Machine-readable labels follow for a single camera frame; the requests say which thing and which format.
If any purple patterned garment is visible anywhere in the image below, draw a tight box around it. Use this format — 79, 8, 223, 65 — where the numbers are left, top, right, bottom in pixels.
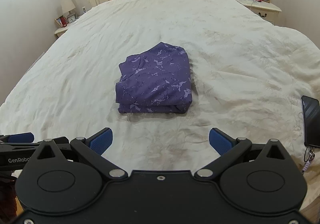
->
116, 42, 192, 114

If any cream bedspread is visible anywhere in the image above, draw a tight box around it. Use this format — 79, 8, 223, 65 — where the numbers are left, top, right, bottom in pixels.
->
0, 0, 320, 214

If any black smartphone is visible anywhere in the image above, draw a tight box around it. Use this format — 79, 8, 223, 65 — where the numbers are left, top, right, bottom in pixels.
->
301, 95, 320, 149

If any left cream nightstand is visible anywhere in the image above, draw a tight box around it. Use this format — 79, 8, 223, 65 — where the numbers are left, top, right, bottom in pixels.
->
54, 24, 72, 38

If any cream nightstand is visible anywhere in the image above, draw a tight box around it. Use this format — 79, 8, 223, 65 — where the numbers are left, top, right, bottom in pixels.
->
236, 0, 281, 25
54, 24, 72, 38

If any red item on nightstand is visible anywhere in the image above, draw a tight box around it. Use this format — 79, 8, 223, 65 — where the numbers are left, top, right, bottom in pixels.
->
60, 16, 68, 27

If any small white clock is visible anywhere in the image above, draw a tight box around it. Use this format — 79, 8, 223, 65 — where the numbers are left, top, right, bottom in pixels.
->
67, 15, 76, 23

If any left bedside lamp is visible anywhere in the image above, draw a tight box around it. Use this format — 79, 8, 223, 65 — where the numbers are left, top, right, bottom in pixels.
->
61, 0, 76, 16

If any right cream nightstand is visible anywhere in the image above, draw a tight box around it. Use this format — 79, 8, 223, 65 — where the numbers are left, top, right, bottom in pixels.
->
236, 0, 281, 25

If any phone lanyard strap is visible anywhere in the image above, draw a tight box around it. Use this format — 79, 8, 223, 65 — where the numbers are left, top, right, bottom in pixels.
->
301, 145, 316, 174

